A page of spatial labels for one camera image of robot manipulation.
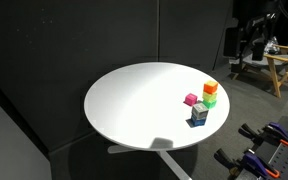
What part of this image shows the blue block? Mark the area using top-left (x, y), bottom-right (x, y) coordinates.
top-left (191, 115), bottom-right (206, 126)

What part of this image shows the orange block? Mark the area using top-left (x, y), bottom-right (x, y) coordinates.
top-left (204, 80), bottom-right (218, 94)

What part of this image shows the purple clamp near table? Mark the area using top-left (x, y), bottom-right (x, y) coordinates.
top-left (214, 149), bottom-right (280, 179)

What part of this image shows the light green block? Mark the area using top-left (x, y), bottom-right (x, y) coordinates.
top-left (202, 92), bottom-right (217, 102)

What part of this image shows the dark green block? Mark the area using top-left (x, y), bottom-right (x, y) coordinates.
top-left (202, 100), bottom-right (217, 109)

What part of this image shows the gray block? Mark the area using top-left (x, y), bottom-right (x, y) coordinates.
top-left (192, 103), bottom-right (209, 119)

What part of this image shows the purple clamp far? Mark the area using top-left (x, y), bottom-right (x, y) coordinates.
top-left (238, 122), bottom-right (288, 146)

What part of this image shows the wooden armchair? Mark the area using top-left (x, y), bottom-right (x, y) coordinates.
top-left (232, 45), bottom-right (288, 98)

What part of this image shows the pink block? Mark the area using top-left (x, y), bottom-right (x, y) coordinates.
top-left (184, 93), bottom-right (198, 106)

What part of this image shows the round white table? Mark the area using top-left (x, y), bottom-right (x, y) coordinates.
top-left (84, 62), bottom-right (230, 180)

